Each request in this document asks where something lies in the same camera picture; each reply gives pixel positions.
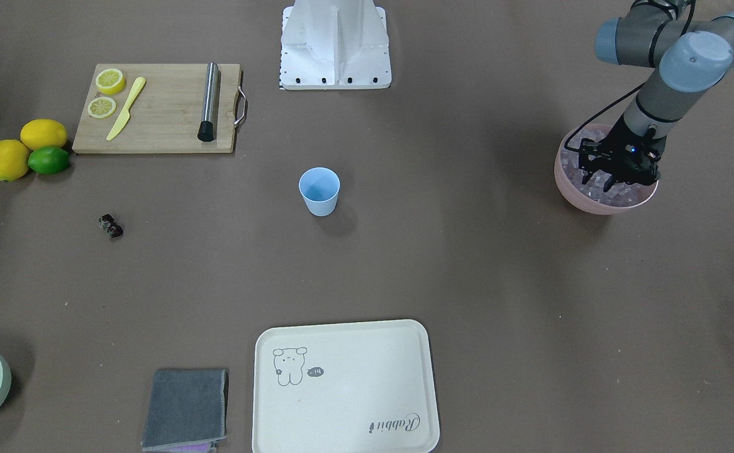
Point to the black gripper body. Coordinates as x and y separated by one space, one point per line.
618 136

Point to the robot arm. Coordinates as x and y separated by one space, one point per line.
687 59

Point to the pile of clear ice cubes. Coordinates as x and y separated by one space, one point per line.
618 195

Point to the light blue plastic cup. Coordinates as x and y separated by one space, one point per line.
319 188

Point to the pink bowl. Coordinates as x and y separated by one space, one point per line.
593 200

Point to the cream rabbit tray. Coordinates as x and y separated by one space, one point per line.
345 387

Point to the steel muddler black tip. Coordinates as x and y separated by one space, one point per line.
207 127

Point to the wooden cutting board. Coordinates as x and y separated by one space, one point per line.
166 115

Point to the grey folded cloth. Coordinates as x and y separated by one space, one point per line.
186 411

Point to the yellow plastic knife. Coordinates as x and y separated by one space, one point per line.
125 113

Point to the lemon slice upper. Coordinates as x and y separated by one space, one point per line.
110 81

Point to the lemon slice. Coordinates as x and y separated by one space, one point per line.
110 81
101 107

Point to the lemon slice lower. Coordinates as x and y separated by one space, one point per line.
101 107

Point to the green lime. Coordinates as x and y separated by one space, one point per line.
49 160

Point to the yellow lemon upper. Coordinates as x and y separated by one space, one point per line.
43 133

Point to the yellow lemon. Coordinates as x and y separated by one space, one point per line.
43 133
13 160

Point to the yellow lemon lower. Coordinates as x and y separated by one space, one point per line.
13 160

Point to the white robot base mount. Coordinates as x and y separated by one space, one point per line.
334 45

